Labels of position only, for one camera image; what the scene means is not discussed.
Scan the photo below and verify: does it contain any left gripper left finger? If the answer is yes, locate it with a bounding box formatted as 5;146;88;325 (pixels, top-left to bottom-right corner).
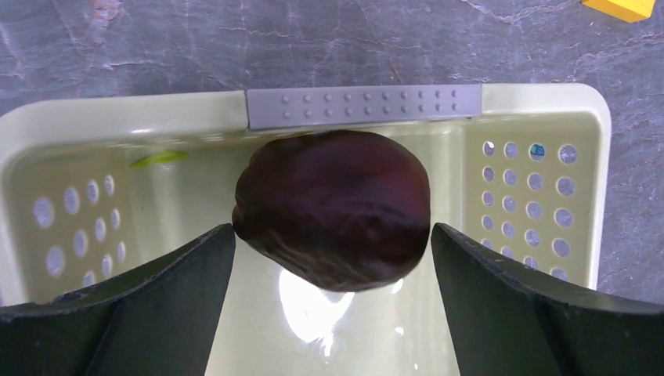
1;224;236;375

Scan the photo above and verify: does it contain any yellow block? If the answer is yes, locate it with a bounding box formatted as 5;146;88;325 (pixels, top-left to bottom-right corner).
582;0;655;23

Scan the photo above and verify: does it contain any green plastic basket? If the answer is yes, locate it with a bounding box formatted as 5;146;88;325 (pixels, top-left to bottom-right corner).
1;84;612;375

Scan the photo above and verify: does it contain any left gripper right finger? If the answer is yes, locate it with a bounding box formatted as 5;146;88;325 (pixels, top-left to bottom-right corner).
431;223;663;375

